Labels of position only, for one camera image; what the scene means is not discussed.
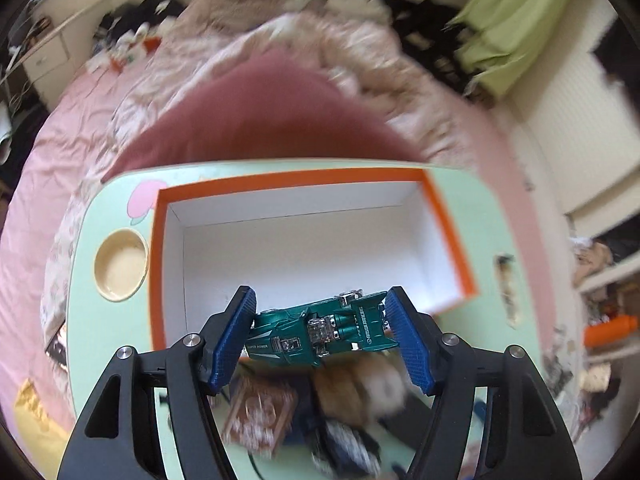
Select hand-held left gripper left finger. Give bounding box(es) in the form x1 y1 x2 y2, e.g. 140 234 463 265
57 285 259 480

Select brown furry ball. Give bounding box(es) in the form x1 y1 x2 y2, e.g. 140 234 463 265
312 359 373 423

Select white louvered wardrobe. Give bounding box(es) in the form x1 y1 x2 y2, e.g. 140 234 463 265
492 0 640 221

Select dark pink pillow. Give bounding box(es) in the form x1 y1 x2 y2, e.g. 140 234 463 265
102 50 426 186

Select brown patterned card box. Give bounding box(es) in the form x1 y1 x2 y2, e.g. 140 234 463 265
221 374 297 458

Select green cartoon desktop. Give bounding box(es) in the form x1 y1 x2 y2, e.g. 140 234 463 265
65 157 561 480

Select white drawer cabinet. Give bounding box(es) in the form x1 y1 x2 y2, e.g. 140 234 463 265
22 0 111 101

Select light pink fluffy comforter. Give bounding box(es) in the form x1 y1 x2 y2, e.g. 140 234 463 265
40 0 481 341

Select beige clothes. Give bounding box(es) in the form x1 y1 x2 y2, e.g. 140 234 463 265
572 240 613 286

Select yellow cloth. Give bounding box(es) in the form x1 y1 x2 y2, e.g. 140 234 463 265
12 377 73 480

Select black white patterned cloth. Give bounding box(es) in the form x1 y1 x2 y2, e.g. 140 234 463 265
292 375 383 478

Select orange cardboard box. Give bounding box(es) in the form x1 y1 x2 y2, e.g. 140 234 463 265
149 166 475 361

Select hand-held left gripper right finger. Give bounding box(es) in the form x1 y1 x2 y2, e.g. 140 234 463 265
384 285 583 480

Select pink bed sheet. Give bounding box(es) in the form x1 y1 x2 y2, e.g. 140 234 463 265
0 0 576 441

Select orange white tissue box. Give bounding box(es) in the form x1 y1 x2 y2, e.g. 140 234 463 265
107 35 163 68

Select orange bottle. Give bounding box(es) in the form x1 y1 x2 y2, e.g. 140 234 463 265
585 316 638 348

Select green toy car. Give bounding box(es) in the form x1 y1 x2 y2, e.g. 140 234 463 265
242 289 401 372

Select black striped clothes pile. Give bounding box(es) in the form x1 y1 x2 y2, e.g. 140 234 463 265
97 0 186 36

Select green curtain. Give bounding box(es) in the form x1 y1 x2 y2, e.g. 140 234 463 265
447 0 581 98

